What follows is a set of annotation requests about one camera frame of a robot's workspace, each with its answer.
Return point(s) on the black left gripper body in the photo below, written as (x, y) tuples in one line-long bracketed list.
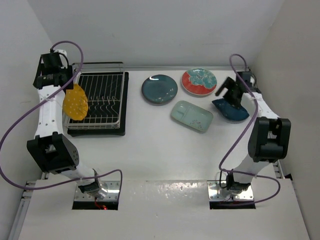
[(66, 70)]

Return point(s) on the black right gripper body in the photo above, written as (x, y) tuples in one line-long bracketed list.
[(229, 95)]

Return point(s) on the dark blue leaf plate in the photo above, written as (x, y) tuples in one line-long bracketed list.
[(230, 112)]

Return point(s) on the red teal floral plate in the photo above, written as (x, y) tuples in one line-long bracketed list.
[(199, 81)]

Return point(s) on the yellow polka dot plate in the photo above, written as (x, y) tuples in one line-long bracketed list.
[(75, 103)]

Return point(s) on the light green rectangular plate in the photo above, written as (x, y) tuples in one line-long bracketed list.
[(192, 116)]

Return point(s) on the dark teal round plate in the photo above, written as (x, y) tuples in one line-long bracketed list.
[(159, 89)]

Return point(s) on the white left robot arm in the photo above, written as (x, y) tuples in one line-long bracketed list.
[(50, 148)]

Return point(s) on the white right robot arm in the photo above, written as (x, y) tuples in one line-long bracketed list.
[(269, 139)]

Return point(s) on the black drip tray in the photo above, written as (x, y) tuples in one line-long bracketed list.
[(100, 105)]

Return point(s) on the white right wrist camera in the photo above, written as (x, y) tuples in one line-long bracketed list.
[(246, 77)]

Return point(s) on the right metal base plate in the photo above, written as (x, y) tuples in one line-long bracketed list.
[(219, 194)]

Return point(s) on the metal base plate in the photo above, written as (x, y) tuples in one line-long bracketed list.
[(109, 192), (219, 194)]

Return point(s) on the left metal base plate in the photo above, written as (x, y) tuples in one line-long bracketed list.
[(109, 192)]

